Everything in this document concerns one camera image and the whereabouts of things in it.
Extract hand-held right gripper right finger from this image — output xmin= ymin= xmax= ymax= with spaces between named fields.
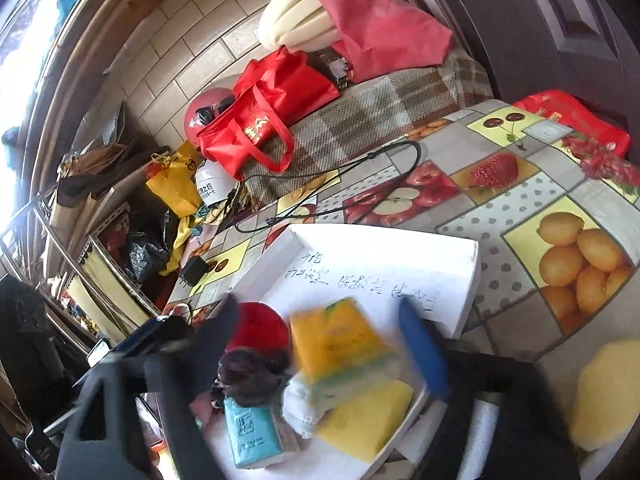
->
xmin=397 ymin=299 xmax=583 ymax=480

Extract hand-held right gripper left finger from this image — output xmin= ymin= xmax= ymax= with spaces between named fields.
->
xmin=57 ymin=294 xmax=242 ymax=480

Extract yellow green sponge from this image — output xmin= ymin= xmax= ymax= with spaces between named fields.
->
xmin=290 ymin=297 xmax=401 ymax=401

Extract white cardboard box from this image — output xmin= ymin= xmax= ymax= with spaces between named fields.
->
xmin=140 ymin=222 xmax=481 ymax=480

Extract dark purple soft item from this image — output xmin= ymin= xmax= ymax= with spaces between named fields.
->
xmin=217 ymin=347 xmax=291 ymax=409

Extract black power adapter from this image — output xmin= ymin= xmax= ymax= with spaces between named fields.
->
xmin=179 ymin=255 xmax=207 ymax=287

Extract teal tissue pack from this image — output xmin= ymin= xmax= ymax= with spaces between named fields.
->
xmin=222 ymin=395 xmax=286 ymax=471

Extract white lace cloth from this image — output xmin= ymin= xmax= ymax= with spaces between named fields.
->
xmin=281 ymin=375 xmax=326 ymax=441

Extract black plastic bag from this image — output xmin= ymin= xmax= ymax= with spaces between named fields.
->
xmin=124 ymin=230 xmax=171 ymax=284

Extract fruit print tablecloth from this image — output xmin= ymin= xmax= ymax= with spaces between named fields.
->
xmin=165 ymin=100 xmax=640 ymax=480

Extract white helmet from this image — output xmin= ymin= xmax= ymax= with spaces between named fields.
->
xmin=194 ymin=160 xmax=241 ymax=207

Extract metal shelf rack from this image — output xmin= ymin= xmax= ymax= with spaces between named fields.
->
xmin=0 ymin=180 xmax=167 ymax=351

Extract yellow plastic bag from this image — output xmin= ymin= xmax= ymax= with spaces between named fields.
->
xmin=146 ymin=141 xmax=206 ymax=219

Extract black garment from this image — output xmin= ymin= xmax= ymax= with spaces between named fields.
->
xmin=0 ymin=275 xmax=77 ymax=411

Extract red helmet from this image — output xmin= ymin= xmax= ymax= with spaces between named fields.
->
xmin=182 ymin=74 xmax=246 ymax=147

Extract brown paper bags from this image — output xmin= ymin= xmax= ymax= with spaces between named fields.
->
xmin=55 ymin=142 xmax=157 ymax=207

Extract plaid cloth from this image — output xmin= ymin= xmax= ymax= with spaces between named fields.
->
xmin=240 ymin=52 xmax=496 ymax=211

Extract red tote bag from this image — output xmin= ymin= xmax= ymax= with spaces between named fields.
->
xmin=196 ymin=46 xmax=342 ymax=184

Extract pink-red fabric bag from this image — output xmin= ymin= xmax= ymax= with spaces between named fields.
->
xmin=314 ymin=0 xmax=455 ymax=84

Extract white foam sheets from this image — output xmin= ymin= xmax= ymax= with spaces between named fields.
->
xmin=255 ymin=0 xmax=346 ymax=54

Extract grey panelled door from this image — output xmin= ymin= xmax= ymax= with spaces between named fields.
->
xmin=380 ymin=0 xmax=640 ymax=126

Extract black cable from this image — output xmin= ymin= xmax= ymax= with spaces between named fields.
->
xmin=234 ymin=141 xmax=422 ymax=234

